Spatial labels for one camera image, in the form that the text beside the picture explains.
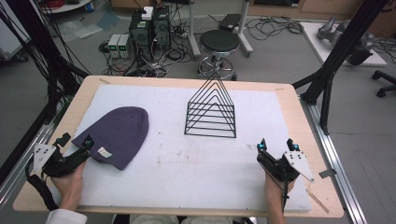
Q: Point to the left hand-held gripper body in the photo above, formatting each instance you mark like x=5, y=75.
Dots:
x=54, y=165

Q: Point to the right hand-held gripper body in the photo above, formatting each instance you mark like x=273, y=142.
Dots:
x=280, y=169

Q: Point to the purple knit beanie hat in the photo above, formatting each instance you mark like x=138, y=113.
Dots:
x=121, y=133

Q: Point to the person's right hand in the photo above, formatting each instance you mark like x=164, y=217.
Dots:
x=274, y=189

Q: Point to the person's left hand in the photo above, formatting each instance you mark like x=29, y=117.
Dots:
x=69, y=189

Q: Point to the grey tape strip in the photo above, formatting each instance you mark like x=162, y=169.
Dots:
x=327, y=173

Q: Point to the thin wooden stick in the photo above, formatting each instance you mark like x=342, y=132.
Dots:
x=317, y=200

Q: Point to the person's white sleeve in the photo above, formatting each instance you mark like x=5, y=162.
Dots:
x=65, y=217

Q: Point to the white foam mat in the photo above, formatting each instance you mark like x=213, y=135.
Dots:
x=193, y=168

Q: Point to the grey bench power supply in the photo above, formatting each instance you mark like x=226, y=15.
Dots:
x=125, y=46
x=114, y=46

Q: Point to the white floor platform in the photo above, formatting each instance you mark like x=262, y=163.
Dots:
x=314, y=40

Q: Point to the black office chair base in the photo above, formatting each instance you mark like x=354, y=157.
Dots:
x=384, y=84

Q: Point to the white table leg stand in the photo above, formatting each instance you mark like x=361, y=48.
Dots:
x=246, y=34

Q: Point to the black round stool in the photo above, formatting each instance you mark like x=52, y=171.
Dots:
x=219, y=40

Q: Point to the black computer tower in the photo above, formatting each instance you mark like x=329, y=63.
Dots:
x=140, y=34
x=162, y=29

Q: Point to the black flat box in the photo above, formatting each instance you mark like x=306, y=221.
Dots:
x=229, y=22

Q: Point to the round white table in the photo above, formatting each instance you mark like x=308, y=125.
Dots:
x=67, y=5

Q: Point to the white box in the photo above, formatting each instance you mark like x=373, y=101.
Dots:
x=147, y=13

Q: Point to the aluminium rail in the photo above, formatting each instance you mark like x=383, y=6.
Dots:
x=336, y=161
x=21, y=174

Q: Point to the black metal frame stand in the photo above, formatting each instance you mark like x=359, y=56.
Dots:
x=40, y=40
x=342, y=49

